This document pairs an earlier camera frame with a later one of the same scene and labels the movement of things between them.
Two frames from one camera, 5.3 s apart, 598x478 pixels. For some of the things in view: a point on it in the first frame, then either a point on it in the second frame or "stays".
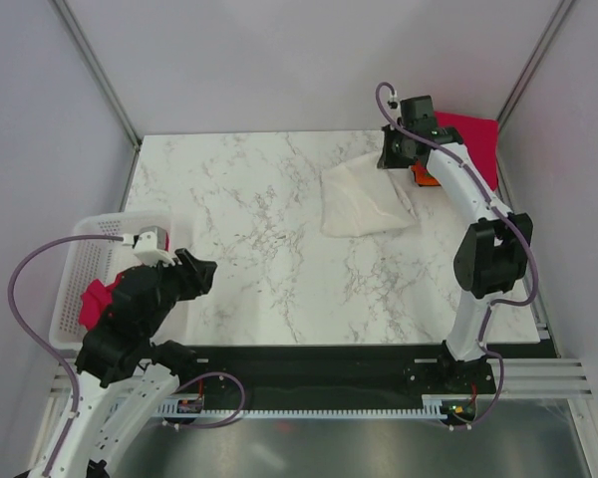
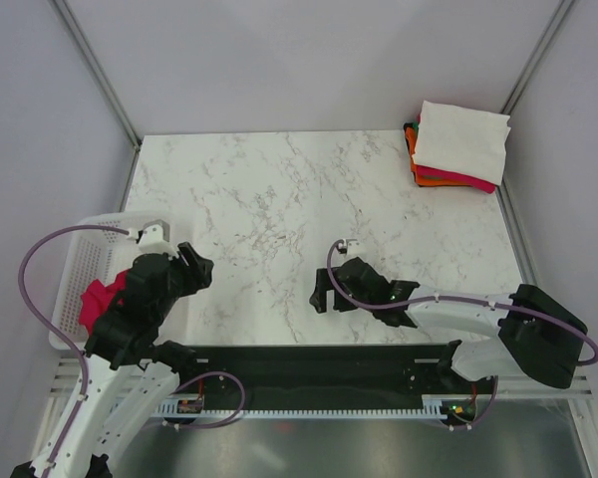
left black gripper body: [175, 286] stays
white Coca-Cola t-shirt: [361, 199] → [462, 139]
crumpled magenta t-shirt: [96, 298] stays
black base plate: [448, 376] stays
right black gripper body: [394, 151] → [368, 310]
